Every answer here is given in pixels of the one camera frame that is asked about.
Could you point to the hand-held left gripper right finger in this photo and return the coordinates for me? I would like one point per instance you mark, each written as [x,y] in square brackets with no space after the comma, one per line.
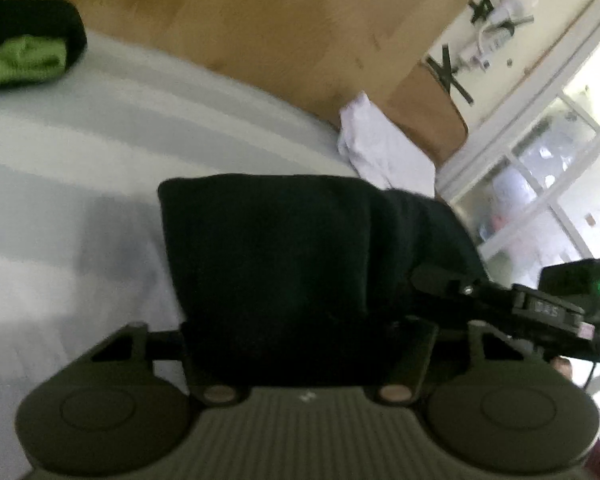
[421,360]

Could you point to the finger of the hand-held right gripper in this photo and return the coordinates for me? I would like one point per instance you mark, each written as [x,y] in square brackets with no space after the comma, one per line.
[460,290]

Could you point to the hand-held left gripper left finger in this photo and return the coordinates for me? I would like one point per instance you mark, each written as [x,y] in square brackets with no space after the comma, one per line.
[165,345]

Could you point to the black cloth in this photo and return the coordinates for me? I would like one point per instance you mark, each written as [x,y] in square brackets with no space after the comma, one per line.
[290,270]

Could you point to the person's right hand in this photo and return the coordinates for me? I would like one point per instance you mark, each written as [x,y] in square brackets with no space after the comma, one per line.
[562,367]

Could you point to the white cloth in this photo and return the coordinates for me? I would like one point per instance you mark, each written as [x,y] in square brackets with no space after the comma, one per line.
[375,145]

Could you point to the white power strip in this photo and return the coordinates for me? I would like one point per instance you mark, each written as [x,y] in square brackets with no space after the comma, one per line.
[495,25]

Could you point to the wooden headboard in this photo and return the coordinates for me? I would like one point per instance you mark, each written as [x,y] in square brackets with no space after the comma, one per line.
[280,20]

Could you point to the black and green garment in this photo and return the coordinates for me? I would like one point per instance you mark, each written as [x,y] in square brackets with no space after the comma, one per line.
[25,45]

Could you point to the white window frame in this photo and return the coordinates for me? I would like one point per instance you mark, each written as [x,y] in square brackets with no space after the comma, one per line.
[485,152]

